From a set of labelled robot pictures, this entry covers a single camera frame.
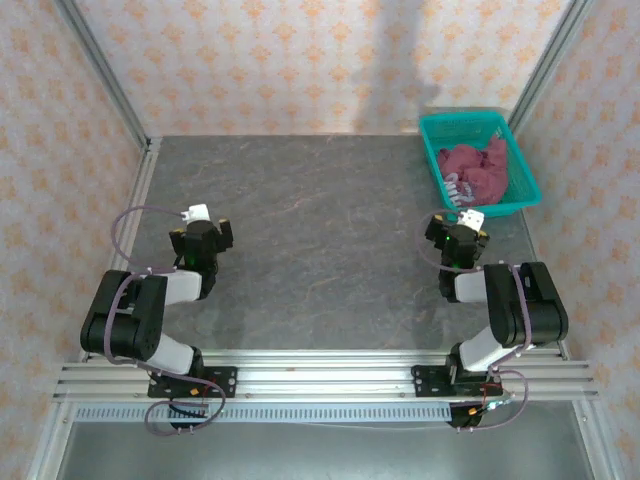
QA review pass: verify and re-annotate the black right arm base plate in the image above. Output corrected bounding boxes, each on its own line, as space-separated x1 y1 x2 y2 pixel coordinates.
410 364 504 399

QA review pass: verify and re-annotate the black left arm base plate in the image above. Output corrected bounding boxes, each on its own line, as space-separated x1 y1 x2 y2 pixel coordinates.
147 366 239 400

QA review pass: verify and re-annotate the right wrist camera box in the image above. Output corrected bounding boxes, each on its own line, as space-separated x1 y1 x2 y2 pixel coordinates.
455 208 486 232

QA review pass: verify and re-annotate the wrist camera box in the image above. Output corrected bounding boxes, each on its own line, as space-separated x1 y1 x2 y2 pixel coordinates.
455 208 486 232
180 203 212 224

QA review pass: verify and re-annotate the grey slotted cable duct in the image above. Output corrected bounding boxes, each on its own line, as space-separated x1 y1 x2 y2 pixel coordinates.
74 403 454 424

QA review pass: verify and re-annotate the aluminium frame post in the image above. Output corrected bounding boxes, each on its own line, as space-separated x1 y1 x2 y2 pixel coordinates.
54 0 151 151
507 0 596 134

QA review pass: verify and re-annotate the grey metal lower panel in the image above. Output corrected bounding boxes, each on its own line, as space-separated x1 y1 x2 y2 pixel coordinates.
54 422 596 480

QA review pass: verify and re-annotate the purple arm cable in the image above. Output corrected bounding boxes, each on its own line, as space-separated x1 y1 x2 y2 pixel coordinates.
102 204 230 437
417 209 531 434

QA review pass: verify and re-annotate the teal plastic mesh basket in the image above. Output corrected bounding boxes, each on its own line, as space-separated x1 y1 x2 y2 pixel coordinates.
418 108 544 219

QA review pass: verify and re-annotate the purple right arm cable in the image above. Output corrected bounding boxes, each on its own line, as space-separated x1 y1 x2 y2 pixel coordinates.
417 209 531 434

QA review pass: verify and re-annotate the maroon printed t-shirt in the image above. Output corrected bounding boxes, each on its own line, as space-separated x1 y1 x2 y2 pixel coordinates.
436 137 511 211

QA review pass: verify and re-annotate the aluminium frame leg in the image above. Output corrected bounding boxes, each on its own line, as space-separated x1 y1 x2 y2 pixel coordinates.
572 399 619 480
27 399 76 480

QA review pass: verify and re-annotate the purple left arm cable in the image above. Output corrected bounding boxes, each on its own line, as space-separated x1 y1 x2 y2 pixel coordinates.
102 204 230 437

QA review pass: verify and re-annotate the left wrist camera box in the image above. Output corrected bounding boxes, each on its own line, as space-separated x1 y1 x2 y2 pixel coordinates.
180 203 212 224

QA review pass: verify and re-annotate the aluminium extrusion mounting rail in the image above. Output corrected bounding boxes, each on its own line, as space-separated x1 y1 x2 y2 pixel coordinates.
52 349 601 401

